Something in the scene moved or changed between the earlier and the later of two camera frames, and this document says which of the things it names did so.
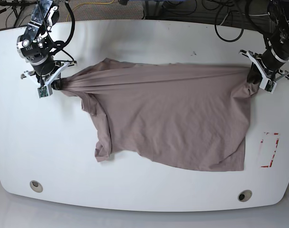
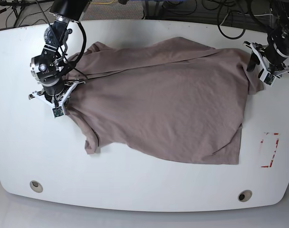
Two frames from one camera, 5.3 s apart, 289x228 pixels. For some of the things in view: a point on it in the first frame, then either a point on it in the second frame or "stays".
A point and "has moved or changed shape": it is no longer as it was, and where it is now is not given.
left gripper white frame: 56,84 → 58,110
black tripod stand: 17,6 stays
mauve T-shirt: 183,115 has moved or changed shape
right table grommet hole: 245,195 stays
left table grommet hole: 36,186 stays
